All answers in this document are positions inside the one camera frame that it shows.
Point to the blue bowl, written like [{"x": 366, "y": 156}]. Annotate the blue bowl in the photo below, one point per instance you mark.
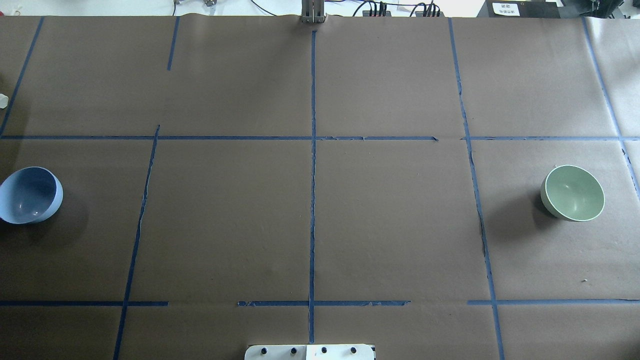
[{"x": 30, "y": 195}]

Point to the green bowl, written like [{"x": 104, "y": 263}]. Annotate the green bowl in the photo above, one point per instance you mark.
[{"x": 571, "y": 193}]

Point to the black usb hub left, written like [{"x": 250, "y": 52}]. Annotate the black usb hub left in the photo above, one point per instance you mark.
[{"x": 374, "y": 9}]

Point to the black usb hub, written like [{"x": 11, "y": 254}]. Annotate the black usb hub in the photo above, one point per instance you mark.
[
  {"x": 374, "y": 9},
  {"x": 426, "y": 10}
]

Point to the black usb hub right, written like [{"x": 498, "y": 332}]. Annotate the black usb hub right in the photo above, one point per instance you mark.
[{"x": 426, "y": 10}]

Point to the black box with label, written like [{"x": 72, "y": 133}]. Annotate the black box with label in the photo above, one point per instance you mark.
[{"x": 519, "y": 9}]

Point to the white toaster plug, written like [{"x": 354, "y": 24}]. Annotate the white toaster plug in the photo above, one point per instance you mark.
[{"x": 4, "y": 101}]

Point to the aluminium frame post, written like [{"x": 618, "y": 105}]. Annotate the aluminium frame post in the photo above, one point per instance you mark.
[{"x": 313, "y": 11}]

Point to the white pedestal base plate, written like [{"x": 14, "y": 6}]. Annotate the white pedestal base plate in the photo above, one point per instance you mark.
[{"x": 349, "y": 351}]

